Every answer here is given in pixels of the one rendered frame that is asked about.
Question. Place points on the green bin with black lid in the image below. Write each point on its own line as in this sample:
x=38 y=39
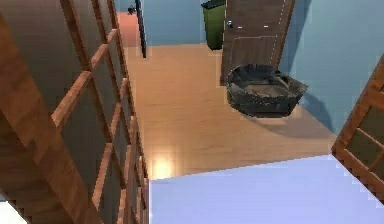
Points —
x=214 y=26

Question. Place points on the dark grey pet bed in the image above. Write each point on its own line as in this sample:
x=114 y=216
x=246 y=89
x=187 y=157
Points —
x=263 y=91

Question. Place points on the brown wooden room door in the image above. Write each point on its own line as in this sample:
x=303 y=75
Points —
x=253 y=36

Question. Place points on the brown wooden shelf unit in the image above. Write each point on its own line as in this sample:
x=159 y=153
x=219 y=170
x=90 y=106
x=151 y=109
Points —
x=40 y=140
x=365 y=133

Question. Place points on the dark room door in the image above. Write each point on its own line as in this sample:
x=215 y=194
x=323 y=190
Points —
x=141 y=26

